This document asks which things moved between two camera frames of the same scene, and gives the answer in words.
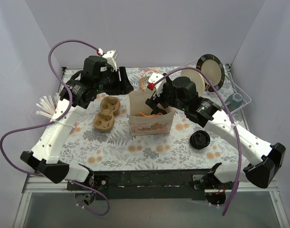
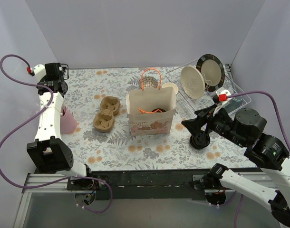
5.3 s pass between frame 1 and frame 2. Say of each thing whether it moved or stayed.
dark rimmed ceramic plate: stayed
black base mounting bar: stayed
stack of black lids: stayed
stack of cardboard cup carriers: stayed
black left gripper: moved
